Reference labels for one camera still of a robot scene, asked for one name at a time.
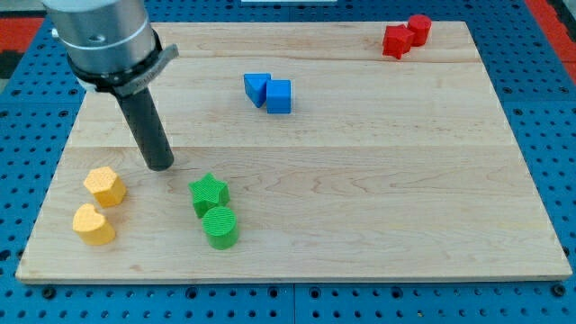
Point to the red cylinder block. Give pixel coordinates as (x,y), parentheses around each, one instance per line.
(420,25)

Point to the yellow hexagon block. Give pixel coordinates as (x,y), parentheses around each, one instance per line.
(105,186)

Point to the blue cube block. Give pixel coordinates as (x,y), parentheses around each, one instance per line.
(279,96)

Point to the green star block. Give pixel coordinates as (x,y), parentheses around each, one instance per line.
(208,192)

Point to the red star block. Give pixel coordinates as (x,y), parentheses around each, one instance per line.
(397,40)

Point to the blue triangle block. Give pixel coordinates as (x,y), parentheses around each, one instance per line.
(255,87)

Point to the yellow heart block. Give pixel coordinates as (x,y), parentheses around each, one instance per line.
(92,227)

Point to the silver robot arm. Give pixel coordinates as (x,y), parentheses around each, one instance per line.
(110,44)

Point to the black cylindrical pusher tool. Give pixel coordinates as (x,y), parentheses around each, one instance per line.
(141,115)

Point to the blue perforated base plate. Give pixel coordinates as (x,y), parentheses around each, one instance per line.
(528,55)

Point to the green cylinder block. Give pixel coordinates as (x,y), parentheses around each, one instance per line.
(220,225)

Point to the wooden board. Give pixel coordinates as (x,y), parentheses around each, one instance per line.
(385,171)

